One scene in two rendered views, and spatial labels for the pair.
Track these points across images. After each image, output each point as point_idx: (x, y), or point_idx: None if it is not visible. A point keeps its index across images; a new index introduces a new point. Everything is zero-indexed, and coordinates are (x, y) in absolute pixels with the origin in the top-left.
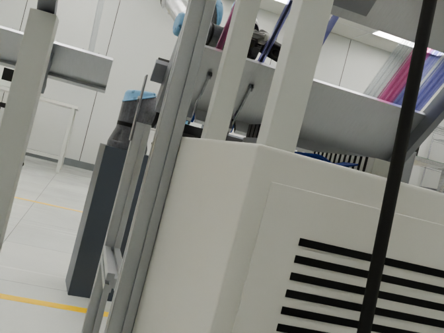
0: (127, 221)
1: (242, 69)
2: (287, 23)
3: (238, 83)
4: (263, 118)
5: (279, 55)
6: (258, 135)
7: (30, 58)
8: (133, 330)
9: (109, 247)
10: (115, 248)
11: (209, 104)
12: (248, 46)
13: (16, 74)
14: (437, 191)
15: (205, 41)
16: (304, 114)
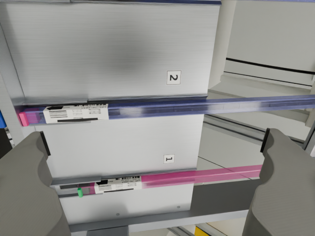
0: (12, 144)
1: (225, 92)
2: (243, 85)
3: (220, 92)
4: (224, 81)
5: (236, 84)
6: (221, 81)
7: None
8: None
9: (10, 141)
10: (9, 137)
11: (208, 98)
12: (234, 94)
13: None
14: (228, 43)
15: (224, 117)
16: (229, 75)
